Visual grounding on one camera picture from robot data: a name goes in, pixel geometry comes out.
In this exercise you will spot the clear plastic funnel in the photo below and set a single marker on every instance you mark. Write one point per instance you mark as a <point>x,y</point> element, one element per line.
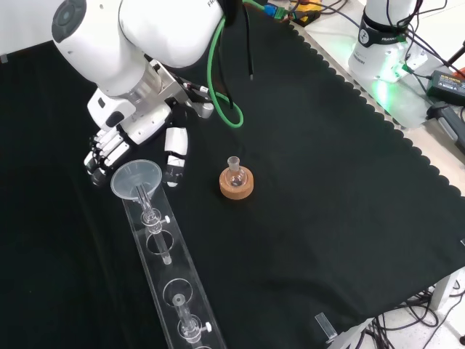
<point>135,178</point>

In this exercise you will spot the black power adapter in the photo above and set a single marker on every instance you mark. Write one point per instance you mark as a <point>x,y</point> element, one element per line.
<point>446,84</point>

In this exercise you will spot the yellow stop button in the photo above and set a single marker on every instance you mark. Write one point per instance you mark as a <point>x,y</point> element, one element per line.
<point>305,17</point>

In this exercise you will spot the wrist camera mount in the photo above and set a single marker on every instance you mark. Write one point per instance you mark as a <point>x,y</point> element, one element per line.
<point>189,92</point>

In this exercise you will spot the clear cloth clip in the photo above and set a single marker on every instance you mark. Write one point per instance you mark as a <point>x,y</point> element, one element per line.
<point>326,327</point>
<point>3,58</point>

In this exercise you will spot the glass round-bottom flask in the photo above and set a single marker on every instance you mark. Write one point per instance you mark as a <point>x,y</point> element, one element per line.
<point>235,178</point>

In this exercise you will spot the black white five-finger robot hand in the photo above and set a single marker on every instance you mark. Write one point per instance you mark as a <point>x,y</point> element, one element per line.
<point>141,123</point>

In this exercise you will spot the clear acrylic funnel stand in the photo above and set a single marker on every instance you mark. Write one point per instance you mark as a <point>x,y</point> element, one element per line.
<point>181,269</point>

